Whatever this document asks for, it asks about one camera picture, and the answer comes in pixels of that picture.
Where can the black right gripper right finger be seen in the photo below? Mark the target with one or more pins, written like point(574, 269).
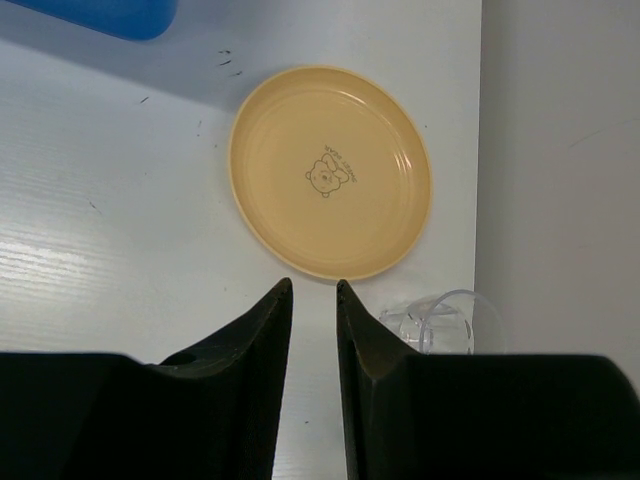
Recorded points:
point(408, 415)

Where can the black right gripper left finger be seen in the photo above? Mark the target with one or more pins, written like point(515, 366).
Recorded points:
point(209, 411)

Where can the beige plastic plate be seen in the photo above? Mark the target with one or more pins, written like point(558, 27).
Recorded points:
point(330, 173)

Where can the blue plastic bin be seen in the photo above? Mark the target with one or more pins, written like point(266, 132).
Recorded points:
point(138, 20)

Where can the clear plastic cup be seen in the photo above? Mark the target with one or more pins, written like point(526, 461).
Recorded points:
point(458, 322)

